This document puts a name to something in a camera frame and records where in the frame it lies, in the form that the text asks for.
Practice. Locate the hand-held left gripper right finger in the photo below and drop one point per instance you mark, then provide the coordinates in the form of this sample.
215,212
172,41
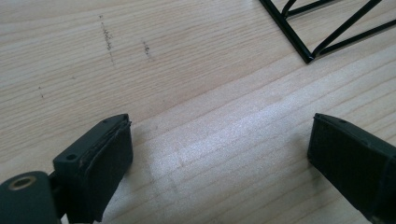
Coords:
351,161

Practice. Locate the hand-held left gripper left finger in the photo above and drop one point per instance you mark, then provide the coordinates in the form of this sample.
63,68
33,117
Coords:
99,161

